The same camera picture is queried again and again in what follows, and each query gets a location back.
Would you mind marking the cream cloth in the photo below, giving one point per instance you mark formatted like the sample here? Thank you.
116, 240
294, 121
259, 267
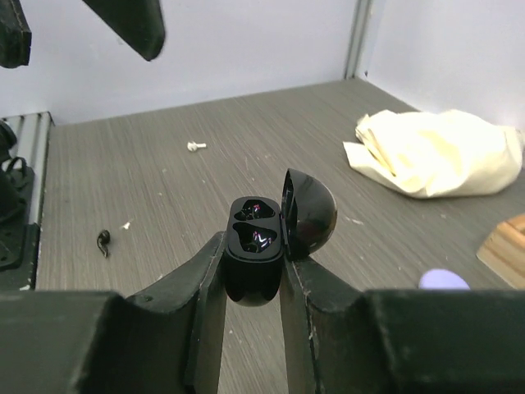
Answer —
426, 155

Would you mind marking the wooden clothes rack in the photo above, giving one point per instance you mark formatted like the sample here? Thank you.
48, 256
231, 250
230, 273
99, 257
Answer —
503, 251

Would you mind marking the black earbud charging case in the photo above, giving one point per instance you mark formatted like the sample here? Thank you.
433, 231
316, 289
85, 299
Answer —
261, 235

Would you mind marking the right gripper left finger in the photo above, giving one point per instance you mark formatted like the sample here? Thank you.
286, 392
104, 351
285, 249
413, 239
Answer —
165, 338

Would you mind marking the white earbud left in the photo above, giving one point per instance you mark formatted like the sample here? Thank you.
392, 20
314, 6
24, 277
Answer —
193, 146

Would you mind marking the black earbud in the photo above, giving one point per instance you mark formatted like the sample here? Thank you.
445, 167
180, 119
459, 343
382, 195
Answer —
103, 241

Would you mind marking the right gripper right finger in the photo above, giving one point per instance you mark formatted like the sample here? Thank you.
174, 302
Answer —
342, 340

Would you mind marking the purple earbud charging case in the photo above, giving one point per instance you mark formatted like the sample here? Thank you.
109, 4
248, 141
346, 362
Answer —
442, 279

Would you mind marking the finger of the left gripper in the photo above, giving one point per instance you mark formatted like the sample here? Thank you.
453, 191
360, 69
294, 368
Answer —
16, 35
139, 23

